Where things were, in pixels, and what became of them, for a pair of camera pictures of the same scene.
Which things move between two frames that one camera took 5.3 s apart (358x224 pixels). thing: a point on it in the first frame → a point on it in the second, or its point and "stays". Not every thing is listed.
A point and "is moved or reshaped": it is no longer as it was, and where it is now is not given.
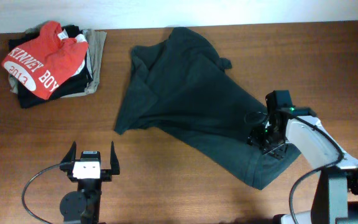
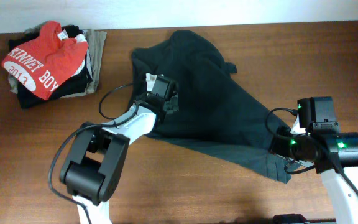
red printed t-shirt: [42, 65] stays
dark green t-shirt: [178, 86] is moved or reshaped
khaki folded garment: [95, 40] stays
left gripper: [106, 174] → [172, 99]
